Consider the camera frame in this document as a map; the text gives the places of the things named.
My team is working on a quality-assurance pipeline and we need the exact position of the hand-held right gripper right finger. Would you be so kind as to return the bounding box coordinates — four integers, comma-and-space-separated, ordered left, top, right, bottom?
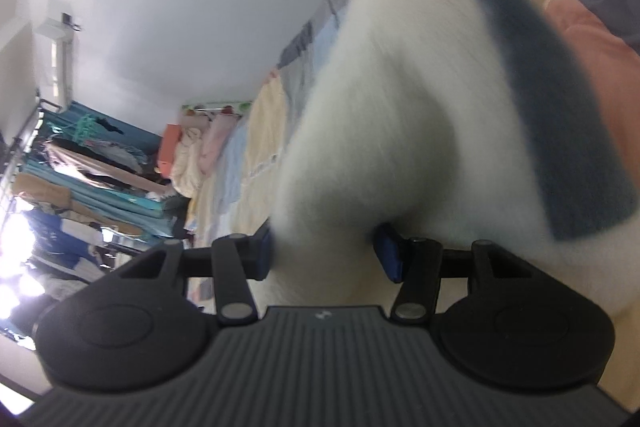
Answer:
375, 224, 533, 323

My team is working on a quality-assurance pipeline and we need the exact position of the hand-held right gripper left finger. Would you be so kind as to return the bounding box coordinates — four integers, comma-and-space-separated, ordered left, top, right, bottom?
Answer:
115, 227, 275, 325

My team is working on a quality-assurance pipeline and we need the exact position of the cream sweater with blue stripes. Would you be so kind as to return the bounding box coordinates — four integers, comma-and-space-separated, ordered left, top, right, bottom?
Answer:
270, 0, 640, 310

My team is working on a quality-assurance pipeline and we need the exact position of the cream pillow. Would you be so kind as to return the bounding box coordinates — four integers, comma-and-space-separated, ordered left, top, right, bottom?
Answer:
170, 127, 205, 198

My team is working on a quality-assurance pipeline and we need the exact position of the pink pillow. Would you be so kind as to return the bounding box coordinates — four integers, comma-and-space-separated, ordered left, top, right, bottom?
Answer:
197, 111, 238, 174

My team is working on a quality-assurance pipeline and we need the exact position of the orange pillow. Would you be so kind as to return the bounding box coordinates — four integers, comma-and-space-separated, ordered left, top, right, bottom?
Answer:
156, 123, 182, 180

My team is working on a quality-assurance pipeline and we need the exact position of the printed headboard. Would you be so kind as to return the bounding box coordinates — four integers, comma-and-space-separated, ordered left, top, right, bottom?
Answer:
181, 101, 253, 114

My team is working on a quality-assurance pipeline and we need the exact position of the shelf of folded linens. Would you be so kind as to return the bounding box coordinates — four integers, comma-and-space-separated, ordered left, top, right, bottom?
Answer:
10, 102, 193, 303

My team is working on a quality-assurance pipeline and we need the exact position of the white air conditioner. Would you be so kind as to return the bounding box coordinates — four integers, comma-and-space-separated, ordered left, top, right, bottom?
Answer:
34, 0, 81, 110

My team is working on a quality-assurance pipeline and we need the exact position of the patchwork quilt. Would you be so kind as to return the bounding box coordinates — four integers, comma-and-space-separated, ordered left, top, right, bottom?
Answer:
187, 0, 640, 408

